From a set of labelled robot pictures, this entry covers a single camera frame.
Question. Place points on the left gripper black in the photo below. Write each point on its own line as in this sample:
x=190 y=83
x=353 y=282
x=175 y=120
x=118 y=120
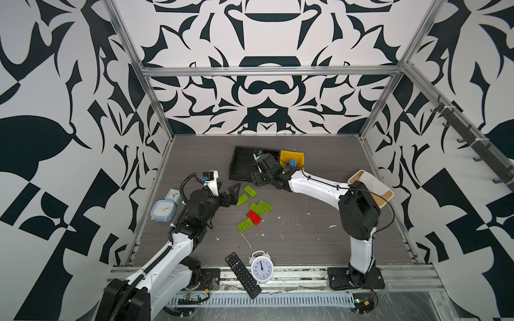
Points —
x=230 y=198

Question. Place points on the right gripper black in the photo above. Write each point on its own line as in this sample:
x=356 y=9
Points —
x=256 y=178

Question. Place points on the green lego top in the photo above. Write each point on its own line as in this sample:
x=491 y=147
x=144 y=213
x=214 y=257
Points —
x=250 y=191

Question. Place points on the green lego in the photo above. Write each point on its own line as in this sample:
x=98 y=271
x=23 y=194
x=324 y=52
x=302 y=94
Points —
x=256 y=209
x=242 y=199
x=250 y=191
x=245 y=225
x=265 y=206

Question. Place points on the red lego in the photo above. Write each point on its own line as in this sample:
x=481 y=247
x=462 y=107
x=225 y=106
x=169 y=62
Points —
x=254 y=217

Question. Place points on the green lego bottom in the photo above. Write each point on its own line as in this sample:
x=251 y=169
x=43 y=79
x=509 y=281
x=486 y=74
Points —
x=245 y=225

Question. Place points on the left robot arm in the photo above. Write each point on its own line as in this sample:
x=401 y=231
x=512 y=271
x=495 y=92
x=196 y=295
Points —
x=145 y=293

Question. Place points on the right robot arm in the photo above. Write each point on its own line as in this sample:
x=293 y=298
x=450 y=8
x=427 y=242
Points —
x=357 y=208

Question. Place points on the black bin middle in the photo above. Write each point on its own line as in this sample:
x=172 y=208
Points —
x=274 y=153

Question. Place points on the black bin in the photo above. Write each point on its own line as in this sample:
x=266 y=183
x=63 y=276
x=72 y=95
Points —
x=242 y=164
x=274 y=153

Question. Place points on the yellow bin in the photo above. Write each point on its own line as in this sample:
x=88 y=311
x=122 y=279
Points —
x=287 y=155

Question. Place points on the black bin left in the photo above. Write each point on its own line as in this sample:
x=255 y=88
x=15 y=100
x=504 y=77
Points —
x=242 y=164

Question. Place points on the small green alarm clock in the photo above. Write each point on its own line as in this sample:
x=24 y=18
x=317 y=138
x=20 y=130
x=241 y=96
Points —
x=174 y=195

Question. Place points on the blue square alarm clock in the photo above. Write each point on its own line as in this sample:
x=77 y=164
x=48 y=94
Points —
x=163 y=211

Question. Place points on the white twin-bell alarm clock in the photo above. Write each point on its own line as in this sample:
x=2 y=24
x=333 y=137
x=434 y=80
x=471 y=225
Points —
x=261 y=266

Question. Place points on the black remote control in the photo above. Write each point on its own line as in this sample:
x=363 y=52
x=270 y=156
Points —
x=242 y=274

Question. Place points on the white tissue box wooden lid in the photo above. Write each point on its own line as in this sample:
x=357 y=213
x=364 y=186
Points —
x=381 y=193

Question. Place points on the small circuit board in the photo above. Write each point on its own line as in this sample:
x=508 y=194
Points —
x=364 y=304

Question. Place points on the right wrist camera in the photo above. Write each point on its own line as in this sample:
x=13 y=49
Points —
x=257 y=154

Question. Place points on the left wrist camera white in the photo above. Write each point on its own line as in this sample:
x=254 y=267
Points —
x=210 y=182

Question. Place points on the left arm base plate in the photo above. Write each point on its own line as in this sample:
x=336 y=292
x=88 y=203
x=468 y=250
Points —
x=205 y=279

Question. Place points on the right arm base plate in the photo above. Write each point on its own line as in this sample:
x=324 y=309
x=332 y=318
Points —
x=350 y=278

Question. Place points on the white cable duct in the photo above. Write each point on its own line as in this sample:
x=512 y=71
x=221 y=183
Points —
x=270 y=300

